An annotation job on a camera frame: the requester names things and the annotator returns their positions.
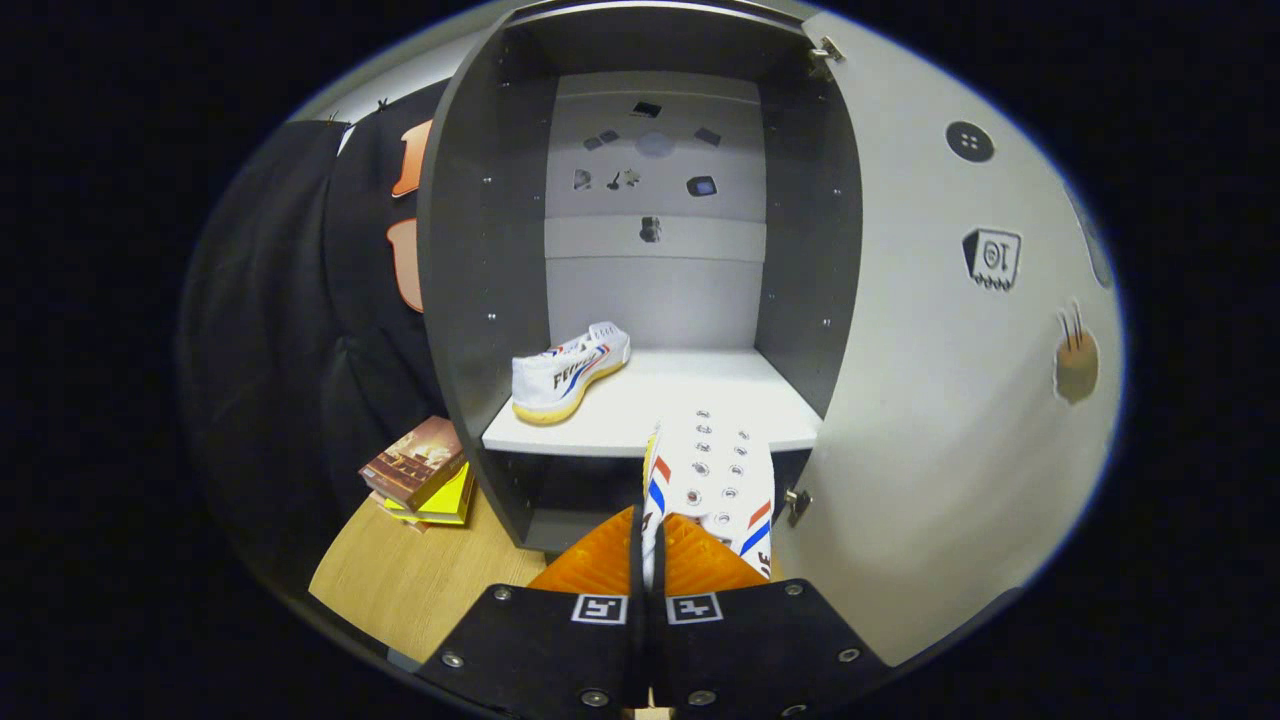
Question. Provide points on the brown book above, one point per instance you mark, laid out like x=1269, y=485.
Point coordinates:
x=410, y=460

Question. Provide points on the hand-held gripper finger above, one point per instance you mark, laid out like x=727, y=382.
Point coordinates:
x=637, y=650
x=662, y=655

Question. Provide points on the beige shoe cabinet door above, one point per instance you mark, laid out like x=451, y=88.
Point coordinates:
x=930, y=400

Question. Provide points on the white striped shoe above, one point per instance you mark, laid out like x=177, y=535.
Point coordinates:
x=560, y=380
x=715, y=470

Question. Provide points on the row of black cloth clips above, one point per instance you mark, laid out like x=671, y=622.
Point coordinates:
x=382, y=104

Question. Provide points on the black backdrop cloth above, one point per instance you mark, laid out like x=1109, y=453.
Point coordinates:
x=280, y=350

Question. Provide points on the dark grey shoe cabinet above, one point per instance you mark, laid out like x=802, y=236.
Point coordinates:
x=650, y=290

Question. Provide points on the yellow book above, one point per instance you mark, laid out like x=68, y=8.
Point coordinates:
x=455, y=495

